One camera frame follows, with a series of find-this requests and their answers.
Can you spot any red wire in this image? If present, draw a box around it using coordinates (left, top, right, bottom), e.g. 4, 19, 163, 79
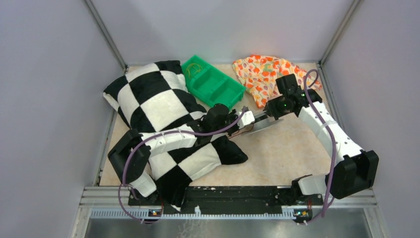
229, 123, 255, 139

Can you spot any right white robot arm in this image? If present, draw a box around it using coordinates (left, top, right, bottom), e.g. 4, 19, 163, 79
264, 74, 379, 204

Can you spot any yellow wire coil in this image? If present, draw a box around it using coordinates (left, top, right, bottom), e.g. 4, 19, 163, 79
185, 62, 204, 77

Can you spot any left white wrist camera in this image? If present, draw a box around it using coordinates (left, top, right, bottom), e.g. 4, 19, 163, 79
237, 111, 255, 129

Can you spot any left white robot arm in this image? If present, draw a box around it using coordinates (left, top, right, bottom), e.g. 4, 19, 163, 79
108, 105, 255, 205

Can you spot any green plastic compartment bin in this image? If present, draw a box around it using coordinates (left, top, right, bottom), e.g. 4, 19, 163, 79
181, 56, 245, 109

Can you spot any orange floral cloth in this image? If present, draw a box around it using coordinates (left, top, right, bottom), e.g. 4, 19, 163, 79
232, 55, 307, 108

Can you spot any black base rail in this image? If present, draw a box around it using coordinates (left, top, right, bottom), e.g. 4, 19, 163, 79
128, 186, 323, 215

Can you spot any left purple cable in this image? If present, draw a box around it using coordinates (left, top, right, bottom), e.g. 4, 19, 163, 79
117, 106, 249, 225

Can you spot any black white checkered pillow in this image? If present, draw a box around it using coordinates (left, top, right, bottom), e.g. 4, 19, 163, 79
103, 60, 248, 211

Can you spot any white toothed cable strip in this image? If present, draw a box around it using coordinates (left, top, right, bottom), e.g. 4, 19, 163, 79
90, 207, 296, 220

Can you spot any grey filament spool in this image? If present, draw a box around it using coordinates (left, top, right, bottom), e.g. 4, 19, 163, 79
245, 112, 283, 134

